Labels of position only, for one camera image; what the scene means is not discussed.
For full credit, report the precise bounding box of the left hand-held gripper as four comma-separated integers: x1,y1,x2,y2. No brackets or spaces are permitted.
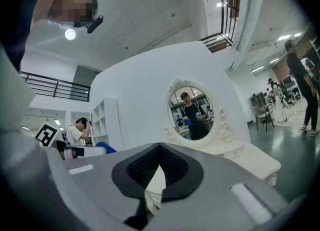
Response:
34,123,108,161

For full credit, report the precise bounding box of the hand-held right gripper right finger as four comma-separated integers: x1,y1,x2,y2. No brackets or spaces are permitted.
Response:
147,142,307,231

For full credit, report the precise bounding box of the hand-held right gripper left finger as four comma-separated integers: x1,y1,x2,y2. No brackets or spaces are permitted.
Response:
0,129,161,231

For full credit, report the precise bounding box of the blue cloth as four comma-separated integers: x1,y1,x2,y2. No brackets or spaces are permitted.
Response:
95,141,118,155

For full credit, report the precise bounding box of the ornate white oval mirror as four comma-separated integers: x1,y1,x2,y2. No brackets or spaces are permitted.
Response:
163,78,240,151

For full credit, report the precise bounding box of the white table top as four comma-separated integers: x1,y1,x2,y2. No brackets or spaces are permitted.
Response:
146,139,282,216

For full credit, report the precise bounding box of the white shelf unit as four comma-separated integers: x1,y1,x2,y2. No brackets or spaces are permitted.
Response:
90,98,124,152

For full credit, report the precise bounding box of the black metal railing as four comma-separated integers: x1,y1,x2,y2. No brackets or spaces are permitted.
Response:
199,0,242,48
19,71,91,103

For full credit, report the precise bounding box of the grey chair with black legs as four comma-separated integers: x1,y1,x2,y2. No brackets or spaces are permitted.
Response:
251,103,275,133

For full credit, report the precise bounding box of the grey cubby shelf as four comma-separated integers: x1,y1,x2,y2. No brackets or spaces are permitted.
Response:
248,91,268,110

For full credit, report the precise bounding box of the round ceiling lamp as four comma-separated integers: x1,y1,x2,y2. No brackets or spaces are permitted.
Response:
64,28,77,41

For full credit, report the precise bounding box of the person's black shirt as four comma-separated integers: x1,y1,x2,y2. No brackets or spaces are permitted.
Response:
0,0,55,73

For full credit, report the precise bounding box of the person's face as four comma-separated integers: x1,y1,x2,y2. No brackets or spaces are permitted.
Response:
33,0,98,30

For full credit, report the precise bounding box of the black head camera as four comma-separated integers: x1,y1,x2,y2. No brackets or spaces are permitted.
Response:
86,14,105,35

